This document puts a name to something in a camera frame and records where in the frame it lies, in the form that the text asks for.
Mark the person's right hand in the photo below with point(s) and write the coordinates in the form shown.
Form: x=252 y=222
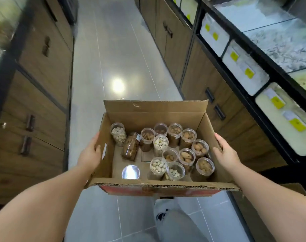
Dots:
x=227 y=156

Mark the person's left hand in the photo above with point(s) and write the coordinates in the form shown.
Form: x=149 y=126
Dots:
x=87 y=158

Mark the person's right thumb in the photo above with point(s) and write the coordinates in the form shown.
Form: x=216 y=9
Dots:
x=216 y=151

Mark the person's left thumb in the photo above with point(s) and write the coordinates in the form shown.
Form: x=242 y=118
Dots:
x=97 y=151

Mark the brown cardboard box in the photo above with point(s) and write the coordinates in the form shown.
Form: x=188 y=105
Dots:
x=155 y=109

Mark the person's right forearm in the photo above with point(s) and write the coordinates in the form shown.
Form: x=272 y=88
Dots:
x=276 y=199

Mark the person's left forearm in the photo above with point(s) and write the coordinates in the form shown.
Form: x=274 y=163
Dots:
x=37 y=201

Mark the cluster of clear nut jars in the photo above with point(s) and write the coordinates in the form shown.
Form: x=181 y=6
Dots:
x=160 y=144

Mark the clear bin of pale-yellow grain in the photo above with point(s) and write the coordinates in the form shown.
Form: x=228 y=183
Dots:
x=276 y=123
x=189 y=6

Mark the row of yellow label tags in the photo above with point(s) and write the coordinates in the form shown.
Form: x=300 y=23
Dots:
x=278 y=102

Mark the person's grey trouser leg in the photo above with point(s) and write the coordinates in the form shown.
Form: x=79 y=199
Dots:
x=175 y=221

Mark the clear bin of white grain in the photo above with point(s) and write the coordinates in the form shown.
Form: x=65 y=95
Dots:
x=219 y=44
x=243 y=73

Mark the glass-topped compartment of yellowish grain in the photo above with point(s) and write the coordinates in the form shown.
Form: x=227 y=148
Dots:
x=305 y=80

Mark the glass-topped compartment of speckled grain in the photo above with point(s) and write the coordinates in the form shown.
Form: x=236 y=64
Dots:
x=284 y=45

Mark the glass-topped compartment of white rice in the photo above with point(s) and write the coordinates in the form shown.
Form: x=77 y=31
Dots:
x=251 y=12

